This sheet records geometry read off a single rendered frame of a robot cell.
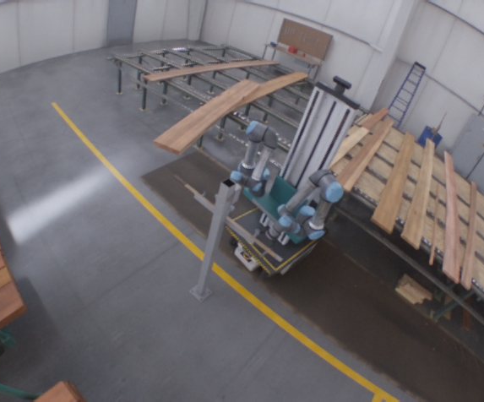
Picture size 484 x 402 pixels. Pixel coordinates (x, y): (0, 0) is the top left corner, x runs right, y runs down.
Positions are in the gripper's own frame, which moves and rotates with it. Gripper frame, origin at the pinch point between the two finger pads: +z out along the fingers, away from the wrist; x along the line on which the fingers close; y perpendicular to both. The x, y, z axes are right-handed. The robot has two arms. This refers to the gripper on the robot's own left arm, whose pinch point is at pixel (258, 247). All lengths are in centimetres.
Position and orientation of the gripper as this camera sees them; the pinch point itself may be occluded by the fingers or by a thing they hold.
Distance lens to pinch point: 187.7
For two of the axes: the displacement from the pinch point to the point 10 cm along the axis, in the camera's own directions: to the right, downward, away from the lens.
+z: -6.0, 6.6, 4.6
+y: -6.2, -0.2, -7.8
